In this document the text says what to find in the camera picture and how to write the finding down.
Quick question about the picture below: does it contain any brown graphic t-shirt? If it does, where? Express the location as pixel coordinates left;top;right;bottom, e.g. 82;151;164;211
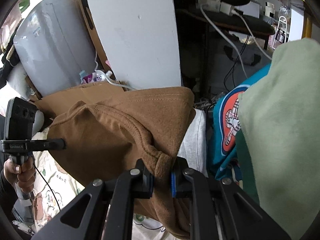
48;87;195;239

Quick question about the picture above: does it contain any person left hand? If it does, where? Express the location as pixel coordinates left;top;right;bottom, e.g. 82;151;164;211
4;157;35;193

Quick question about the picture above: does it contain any cream bear print bedsheet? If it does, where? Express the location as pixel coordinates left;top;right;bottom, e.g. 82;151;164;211
12;127;181;240

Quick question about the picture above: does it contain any white folded towel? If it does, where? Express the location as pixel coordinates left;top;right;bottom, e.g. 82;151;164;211
177;109;208;177

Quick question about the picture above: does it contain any brown cardboard sheet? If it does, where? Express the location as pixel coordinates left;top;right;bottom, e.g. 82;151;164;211
35;57;123;117

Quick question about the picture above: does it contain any blue detergent bottle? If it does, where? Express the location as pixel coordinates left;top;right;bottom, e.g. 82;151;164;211
79;70;87;83

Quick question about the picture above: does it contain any grey wrapped mattress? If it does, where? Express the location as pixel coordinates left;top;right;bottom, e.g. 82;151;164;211
14;0;95;96

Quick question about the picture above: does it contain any teal patterned bag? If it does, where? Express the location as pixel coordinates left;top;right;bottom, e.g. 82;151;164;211
207;64;271;183

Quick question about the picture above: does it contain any pink bottle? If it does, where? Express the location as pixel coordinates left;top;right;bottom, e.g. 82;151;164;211
105;60;113;77

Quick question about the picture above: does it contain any green fabric item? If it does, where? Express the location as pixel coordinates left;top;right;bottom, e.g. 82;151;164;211
236;38;319;239

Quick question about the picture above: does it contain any white power cable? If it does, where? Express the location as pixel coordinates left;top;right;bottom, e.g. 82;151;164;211
93;52;138;91

